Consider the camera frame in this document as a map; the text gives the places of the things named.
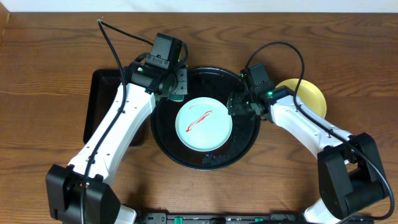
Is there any green scouring sponge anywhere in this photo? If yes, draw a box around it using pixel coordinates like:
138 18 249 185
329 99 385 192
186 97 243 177
169 95 184 103

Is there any light blue plate front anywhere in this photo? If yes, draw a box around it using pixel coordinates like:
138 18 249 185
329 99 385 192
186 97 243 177
175 97 233 152

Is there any yellow plate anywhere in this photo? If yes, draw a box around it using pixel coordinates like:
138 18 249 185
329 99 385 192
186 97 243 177
275 78 328 119

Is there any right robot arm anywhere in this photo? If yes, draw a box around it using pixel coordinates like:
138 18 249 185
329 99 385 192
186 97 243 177
227 63 393 223

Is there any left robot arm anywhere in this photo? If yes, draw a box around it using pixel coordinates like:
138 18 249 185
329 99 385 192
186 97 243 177
45 33 188 223

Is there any rectangular black tray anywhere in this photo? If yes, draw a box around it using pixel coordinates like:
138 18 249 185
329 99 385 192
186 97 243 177
83 68 147 147

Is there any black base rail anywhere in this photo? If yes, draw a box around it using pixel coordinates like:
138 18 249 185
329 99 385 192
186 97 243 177
134 213 305 224

